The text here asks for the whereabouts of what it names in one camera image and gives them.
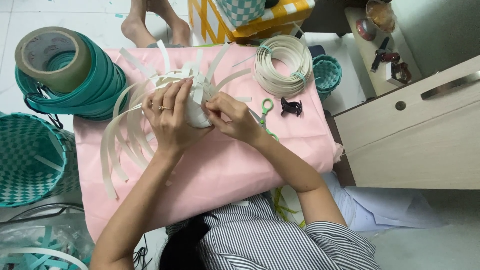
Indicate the person's left hand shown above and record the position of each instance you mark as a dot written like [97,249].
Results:
[168,123]

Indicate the teal white checked basket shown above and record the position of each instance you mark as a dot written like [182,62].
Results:
[240,9]

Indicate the yellow green measuring tape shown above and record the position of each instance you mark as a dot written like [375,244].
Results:
[279,210]

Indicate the person's right fingers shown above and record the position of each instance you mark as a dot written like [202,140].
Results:
[219,105]

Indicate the yellow white woven box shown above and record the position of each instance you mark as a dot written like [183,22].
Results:
[277,17]

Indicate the dark grey furniture piece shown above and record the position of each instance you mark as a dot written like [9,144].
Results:
[330,15]

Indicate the pink cloth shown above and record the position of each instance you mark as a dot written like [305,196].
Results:
[225,168]

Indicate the beige shelf with small items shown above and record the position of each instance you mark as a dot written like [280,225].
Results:
[371,60]

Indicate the person's right hand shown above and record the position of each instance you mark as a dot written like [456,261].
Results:
[240,120]

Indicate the brown packing tape roll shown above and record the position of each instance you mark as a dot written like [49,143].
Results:
[71,71]

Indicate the large teal white woven basket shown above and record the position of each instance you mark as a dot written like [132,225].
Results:
[22,157]

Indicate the striped shirt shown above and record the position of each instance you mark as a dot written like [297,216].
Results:
[262,243]

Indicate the beige wooden cabinet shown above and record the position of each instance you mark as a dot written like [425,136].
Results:
[412,146]

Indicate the black hair claw clip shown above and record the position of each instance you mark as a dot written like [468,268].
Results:
[288,107]

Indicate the small teal woven basket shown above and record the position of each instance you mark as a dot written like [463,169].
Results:
[327,73]

